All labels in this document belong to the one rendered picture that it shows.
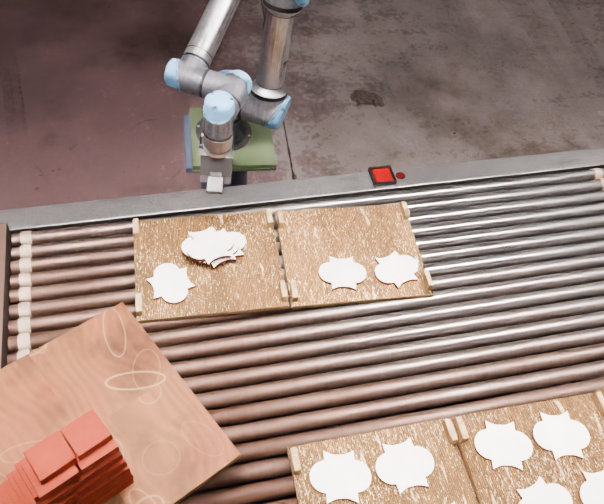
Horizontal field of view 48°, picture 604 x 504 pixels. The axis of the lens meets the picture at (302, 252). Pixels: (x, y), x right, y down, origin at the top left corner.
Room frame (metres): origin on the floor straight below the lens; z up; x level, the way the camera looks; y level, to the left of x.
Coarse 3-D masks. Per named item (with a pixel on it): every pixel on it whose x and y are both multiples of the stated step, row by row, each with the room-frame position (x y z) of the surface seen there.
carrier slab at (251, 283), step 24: (216, 216) 1.33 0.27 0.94; (240, 216) 1.35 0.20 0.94; (264, 216) 1.36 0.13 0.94; (144, 240) 1.20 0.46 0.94; (168, 240) 1.22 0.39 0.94; (264, 240) 1.27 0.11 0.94; (144, 264) 1.12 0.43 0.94; (192, 264) 1.14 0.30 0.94; (240, 264) 1.17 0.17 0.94; (264, 264) 1.18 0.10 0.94; (144, 288) 1.04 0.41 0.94; (216, 288) 1.07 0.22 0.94; (240, 288) 1.08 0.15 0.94; (264, 288) 1.10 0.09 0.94; (144, 312) 0.96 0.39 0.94; (168, 312) 0.97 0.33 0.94; (192, 312) 0.98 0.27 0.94; (216, 312) 1.00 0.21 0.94; (240, 312) 1.01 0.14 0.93
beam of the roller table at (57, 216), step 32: (480, 160) 1.77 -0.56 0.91; (512, 160) 1.79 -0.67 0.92; (544, 160) 1.81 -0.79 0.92; (576, 160) 1.84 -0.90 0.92; (192, 192) 1.43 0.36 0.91; (224, 192) 1.45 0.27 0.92; (256, 192) 1.47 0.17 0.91; (288, 192) 1.49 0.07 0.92; (320, 192) 1.51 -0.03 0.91; (352, 192) 1.53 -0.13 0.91; (32, 224) 1.22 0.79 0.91; (64, 224) 1.24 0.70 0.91
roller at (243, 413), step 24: (504, 360) 0.99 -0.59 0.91; (528, 360) 0.99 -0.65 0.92; (552, 360) 1.01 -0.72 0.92; (576, 360) 1.02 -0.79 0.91; (384, 384) 0.86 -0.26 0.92; (408, 384) 0.87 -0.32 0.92; (432, 384) 0.88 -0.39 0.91; (456, 384) 0.90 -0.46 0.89; (240, 408) 0.74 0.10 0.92; (264, 408) 0.75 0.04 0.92; (288, 408) 0.76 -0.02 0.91; (312, 408) 0.77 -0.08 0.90
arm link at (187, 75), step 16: (224, 0) 1.63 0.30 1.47; (240, 0) 1.68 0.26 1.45; (208, 16) 1.57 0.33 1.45; (224, 16) 1.59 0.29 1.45; (208, 32) 1.53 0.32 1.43; (224, 32) 1.57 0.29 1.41; (192, 48) 1.48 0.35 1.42; (208, 48) 1.49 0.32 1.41; (176, 64) 1.42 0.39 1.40; (192, 64) 1.43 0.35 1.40; (208, 64) 1.46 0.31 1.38; (176, 80) 1.39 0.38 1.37; (192, 80) 1.39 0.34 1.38
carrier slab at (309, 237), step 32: (288, 224) 1.34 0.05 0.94; (320, 224) 1.36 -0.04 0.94; (352, 224) 1.38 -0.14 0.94; (384, 224) 1.40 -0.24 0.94; (288, 256) 1.22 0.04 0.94; (320, 256) 1.24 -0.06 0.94; (384, 256) 1.27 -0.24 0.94; (416, 256) 1.29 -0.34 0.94; (288, 288) 1.11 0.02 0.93; (320, 288) 1.12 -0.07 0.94; (384, 288) 1.15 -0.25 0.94; (416, 288) 1.17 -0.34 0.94
